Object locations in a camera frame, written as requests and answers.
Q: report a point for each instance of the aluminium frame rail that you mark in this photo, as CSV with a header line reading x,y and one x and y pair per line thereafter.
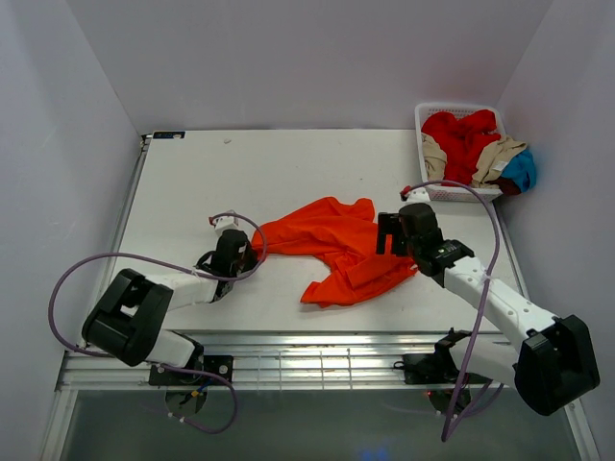
x,y
273,362

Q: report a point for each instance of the orange t-shirt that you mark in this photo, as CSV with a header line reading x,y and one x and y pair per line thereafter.
x,y
344,238

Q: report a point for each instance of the blue t-shirt in basket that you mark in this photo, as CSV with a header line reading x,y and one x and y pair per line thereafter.
x,y
521,170

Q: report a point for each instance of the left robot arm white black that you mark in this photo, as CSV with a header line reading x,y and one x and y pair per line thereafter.
x,y
127,320

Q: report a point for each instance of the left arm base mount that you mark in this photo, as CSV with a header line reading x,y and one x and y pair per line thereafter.
x,y
220,365

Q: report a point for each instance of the beige t-shirt in basket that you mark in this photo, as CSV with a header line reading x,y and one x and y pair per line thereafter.
x,y
478,170

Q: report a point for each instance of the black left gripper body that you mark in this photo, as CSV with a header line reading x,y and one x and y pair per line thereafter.
x,y
249,259

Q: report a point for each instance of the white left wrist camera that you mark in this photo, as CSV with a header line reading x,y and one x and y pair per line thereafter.
x,y
226,221

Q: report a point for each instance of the dark red t-shirt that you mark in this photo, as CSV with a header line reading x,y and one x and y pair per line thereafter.
x,y
507,186

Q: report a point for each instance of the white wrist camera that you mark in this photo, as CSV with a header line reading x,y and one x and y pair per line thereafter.
x,y
411,195
226,221

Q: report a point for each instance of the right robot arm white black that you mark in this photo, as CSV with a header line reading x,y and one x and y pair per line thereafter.
x,y
548,360

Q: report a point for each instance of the red t-shirt in basket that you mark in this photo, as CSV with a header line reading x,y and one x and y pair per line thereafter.
x,y
444,127

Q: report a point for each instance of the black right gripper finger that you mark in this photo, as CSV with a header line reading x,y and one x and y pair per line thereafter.
x,y
388,224
399,245

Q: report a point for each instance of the white plastic laundry basket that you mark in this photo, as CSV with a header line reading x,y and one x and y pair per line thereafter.
x,y
424,110

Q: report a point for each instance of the blue label sticker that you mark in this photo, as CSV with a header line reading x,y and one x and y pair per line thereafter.
x,y
169,135

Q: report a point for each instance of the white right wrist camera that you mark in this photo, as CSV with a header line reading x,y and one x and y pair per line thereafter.
x,y
411,195

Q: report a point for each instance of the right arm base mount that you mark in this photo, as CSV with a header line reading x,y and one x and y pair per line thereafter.
x,y
437,367

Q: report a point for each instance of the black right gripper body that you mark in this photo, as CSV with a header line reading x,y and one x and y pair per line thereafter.
x,y
413,250

